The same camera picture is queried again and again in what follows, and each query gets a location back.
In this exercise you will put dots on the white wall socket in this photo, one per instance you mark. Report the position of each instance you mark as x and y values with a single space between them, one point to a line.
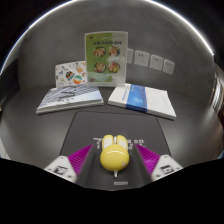
130 56
141 58
169 67
156 62

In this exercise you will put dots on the white book with blue band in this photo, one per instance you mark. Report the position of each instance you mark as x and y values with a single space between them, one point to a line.
143 99

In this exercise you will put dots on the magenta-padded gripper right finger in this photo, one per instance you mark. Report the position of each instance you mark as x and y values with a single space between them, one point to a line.
165 166

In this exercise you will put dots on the black mouse pad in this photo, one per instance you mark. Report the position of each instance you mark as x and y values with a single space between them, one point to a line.
113 125

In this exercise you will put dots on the grey striped book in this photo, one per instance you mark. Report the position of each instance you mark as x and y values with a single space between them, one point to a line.
68 97

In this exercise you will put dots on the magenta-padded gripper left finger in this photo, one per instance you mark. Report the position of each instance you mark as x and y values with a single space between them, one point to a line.
61 168

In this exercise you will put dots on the small colourful printed card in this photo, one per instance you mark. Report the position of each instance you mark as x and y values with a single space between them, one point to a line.
70 75

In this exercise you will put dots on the yellow computer mouse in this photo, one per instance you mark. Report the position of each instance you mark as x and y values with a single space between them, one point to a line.
114 155

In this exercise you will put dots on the green menu in acrylic stand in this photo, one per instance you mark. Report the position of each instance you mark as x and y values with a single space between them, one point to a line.
106 56

